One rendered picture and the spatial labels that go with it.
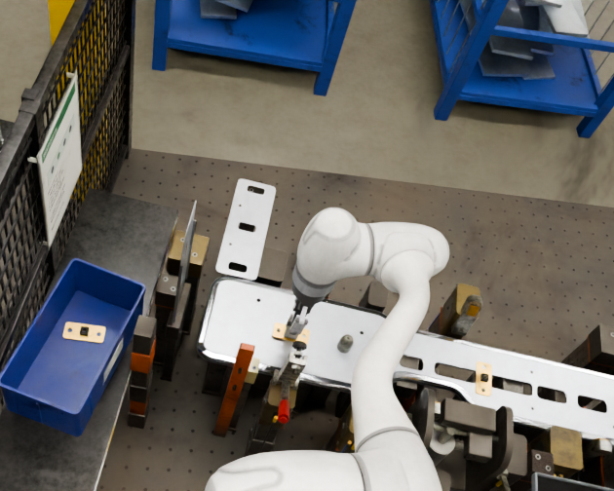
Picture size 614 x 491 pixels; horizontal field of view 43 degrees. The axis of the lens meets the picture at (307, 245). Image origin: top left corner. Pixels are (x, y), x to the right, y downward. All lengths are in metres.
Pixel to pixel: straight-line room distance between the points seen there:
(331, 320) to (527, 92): 2.27
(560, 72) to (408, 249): 2.71
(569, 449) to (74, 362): 1.07
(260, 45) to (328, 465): 2.76
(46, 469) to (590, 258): 1.77
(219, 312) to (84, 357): 0.32
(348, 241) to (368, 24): 2.80
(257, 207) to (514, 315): 0.87
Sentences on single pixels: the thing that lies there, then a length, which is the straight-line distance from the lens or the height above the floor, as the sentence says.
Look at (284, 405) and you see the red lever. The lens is 1.60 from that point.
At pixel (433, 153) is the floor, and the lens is 3.67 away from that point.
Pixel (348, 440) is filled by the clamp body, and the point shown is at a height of 1.02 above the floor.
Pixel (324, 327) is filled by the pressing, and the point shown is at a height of 1.00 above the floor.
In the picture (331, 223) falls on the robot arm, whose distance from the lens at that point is 1.43.
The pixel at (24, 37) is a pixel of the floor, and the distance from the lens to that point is 3.80.
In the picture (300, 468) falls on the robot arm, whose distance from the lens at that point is 1.04.
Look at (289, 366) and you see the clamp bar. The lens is 1.58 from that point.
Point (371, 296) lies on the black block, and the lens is 1.93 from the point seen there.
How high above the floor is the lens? 2.60
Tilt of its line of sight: 55 degrees down
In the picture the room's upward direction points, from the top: 20 degrees clockwise
